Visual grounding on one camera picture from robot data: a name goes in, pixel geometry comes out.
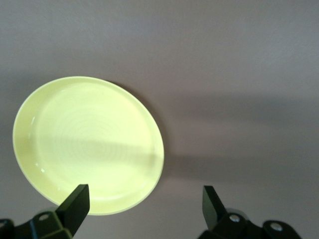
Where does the yellow round plate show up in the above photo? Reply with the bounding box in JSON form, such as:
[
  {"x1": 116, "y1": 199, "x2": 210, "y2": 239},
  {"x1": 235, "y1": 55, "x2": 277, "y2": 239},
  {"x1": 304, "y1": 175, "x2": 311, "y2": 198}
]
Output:
[{"x1": 12, "y1": 76, "x2": 165, "y2": 216}]

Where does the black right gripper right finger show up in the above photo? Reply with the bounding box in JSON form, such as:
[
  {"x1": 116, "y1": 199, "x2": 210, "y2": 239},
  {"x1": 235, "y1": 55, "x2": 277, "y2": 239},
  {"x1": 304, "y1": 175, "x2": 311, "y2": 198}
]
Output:
[{"x1": 199, "y1": 185, "x2": 262, "y2": 239}]

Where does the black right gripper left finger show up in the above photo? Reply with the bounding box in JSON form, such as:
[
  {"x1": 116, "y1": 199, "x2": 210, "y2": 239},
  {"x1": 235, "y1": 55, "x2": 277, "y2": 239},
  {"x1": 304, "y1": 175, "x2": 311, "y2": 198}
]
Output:
[{"x1": 14, "y1": 183, "x2": 90, "y2": 239}]

